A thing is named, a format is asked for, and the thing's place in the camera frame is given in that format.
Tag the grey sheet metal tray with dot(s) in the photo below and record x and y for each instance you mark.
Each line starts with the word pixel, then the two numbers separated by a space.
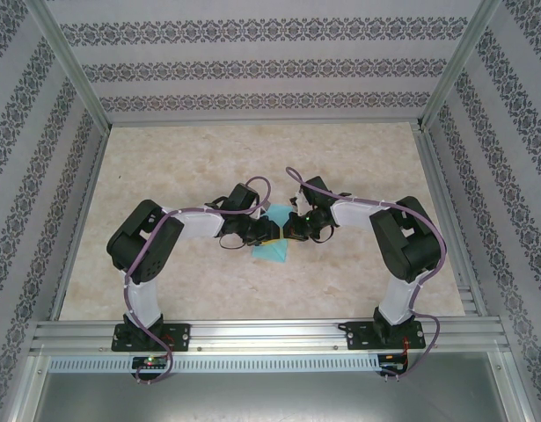
pixel 270 395

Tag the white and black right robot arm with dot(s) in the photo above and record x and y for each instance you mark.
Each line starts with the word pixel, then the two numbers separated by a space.
pixel 397 299

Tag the circuit board with green light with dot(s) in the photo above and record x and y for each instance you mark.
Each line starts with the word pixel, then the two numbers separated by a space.
pixel 149 362

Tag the wide aluminium side rail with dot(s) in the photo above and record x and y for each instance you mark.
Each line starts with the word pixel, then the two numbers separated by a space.
pixel 435 176

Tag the thin aluminium wall rail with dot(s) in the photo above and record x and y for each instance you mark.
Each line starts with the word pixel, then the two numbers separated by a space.
pixel 261 123

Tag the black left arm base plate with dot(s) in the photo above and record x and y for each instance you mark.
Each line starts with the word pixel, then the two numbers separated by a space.
pixel 180 336

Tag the long aluminium mounting rail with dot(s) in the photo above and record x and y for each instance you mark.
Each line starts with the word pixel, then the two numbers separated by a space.
pixel 261 334

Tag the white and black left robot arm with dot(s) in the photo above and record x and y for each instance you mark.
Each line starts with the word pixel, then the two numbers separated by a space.
pixel 144 299

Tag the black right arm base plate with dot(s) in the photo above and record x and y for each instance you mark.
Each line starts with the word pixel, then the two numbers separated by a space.
pixel 358 336

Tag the narrow aluminium side rail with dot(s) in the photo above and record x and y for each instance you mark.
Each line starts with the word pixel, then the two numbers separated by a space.
pixel 80 220

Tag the small dark circuit board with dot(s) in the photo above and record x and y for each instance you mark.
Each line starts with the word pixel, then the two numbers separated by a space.
pixel 391 365

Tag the aluminium frame post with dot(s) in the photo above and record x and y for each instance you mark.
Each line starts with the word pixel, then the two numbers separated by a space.
pixel 76 74
pixel 455 66

